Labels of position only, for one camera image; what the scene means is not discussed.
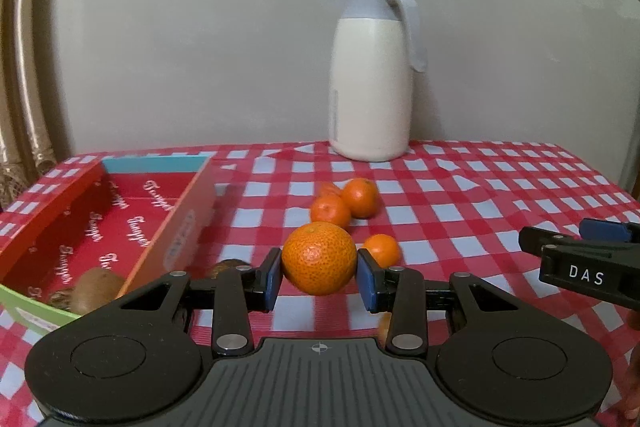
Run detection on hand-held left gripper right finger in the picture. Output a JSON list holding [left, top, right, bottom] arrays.
[[356, 250, 522, 355]]

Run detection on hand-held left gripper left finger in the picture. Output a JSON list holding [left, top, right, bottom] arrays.
[[117, 248, 284, 357]]

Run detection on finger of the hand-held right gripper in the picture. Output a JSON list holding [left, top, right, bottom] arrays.
[[580, 217, 633, 243], [519, 226, 640, 254]]

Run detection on small wrinkled orange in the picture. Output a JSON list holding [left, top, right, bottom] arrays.
[[376, 312, 394, 346]]

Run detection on large orange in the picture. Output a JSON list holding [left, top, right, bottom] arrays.
[[281, 221, 358, 296]]

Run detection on red cardboard box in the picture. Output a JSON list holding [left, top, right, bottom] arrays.
[[0, 155, 217, 336]]

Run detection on person's right hand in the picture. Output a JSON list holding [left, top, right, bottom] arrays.
[[625, 307, 640, 422]]

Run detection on brown kiwi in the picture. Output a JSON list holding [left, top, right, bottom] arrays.
[[207, 259, 253, 280], [70, 268, 126, 315]]

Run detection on red checkered tablecloth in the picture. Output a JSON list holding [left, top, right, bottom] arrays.
[[0, 141, 640, 427]]

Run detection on white thermos jug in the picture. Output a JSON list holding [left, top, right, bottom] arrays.
[[328, 0, 428, 162]]

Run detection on dark walnut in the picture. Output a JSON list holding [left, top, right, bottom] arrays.
[[47, 288, 76, 309]]

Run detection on beige curtain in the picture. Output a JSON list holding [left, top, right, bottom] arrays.
[[0, 0, 76, 212]]

